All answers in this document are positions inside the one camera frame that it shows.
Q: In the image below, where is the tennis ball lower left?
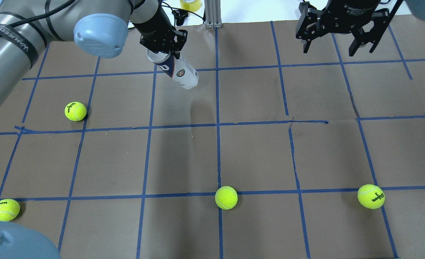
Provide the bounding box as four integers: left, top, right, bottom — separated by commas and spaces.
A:
0, 199, 20, 222

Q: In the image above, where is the tennis ball upper left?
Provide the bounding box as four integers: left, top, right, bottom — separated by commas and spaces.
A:
64, 101, 87, 121

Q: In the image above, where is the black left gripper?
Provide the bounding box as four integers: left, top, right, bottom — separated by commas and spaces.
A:
132, 2, 188, 59

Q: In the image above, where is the tennis ball lower right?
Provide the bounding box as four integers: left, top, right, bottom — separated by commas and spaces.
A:
357, 184, 385, 209

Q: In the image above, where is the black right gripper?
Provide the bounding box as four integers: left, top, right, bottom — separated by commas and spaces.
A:
295, 0, 403, 57

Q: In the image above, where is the tennis ball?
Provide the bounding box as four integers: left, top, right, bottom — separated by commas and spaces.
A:
0, 199, 20, 222
215, 186, 238, 210
64, 101, 87, 121
357, 184, 385, 209

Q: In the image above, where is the tennis ball centre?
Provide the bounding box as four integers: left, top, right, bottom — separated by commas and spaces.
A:
215, 186, 238, 210

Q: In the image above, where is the yellow tape roll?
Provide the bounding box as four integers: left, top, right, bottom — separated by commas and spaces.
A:
179, 0, 202, 13

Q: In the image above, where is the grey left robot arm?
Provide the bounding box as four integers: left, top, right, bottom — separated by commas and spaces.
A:
0, 0, 175, 259

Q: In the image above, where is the aluminium frame post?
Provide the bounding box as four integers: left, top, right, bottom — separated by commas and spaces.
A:
204, 0, 223, 28

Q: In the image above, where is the clear tennis ball can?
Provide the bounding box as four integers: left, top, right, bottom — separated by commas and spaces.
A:
147, 50, 199, 90

